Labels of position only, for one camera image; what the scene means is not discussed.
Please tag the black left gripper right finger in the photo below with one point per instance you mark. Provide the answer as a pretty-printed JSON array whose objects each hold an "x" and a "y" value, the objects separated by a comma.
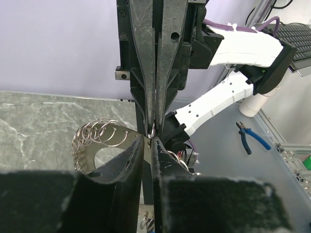
[{"x": 188, "y": 203}]

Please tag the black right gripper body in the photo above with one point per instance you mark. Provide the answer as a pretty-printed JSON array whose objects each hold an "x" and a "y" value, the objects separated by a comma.
[{"x": 130, "y": 68}]

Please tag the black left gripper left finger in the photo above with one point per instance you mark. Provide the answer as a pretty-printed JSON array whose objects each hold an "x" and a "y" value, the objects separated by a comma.
[{"x": 50, "y": 201}]

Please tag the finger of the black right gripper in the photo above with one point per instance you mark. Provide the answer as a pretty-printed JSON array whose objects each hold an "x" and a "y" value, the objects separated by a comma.
[
  {"x": 173, "y": 19},
  {"x": 141, "y": 14}
]

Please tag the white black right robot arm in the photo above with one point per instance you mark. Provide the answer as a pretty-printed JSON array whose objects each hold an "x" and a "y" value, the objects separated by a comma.
[{"x": 260, "y": 62}]

